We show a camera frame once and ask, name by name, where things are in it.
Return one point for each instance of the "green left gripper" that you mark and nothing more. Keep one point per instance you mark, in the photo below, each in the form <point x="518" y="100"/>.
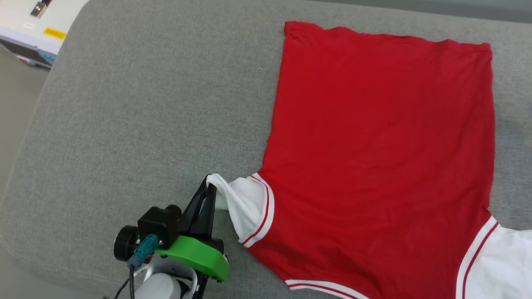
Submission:
<point x="199" y="255"/>

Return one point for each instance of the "red and white t-shirt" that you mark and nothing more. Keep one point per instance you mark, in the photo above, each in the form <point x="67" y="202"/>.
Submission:
<point x="374" y="145"/>

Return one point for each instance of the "grey fabric sofa cushion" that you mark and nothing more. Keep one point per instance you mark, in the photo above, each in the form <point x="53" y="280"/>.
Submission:
<point x="145" y="124"/>

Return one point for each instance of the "yellow warning label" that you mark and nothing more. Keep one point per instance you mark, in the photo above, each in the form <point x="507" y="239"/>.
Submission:
<point x="55" y="33"/>

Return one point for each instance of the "white equipment box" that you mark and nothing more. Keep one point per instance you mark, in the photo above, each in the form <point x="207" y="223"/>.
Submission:
<point x="20" y="29"/>

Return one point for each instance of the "white partition panel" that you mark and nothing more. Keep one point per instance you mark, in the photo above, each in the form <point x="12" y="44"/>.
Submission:
<point x="457" y="6"/>

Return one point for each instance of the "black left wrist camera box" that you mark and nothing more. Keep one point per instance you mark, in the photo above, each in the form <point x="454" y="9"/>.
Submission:
<point x="160" y="224"/>

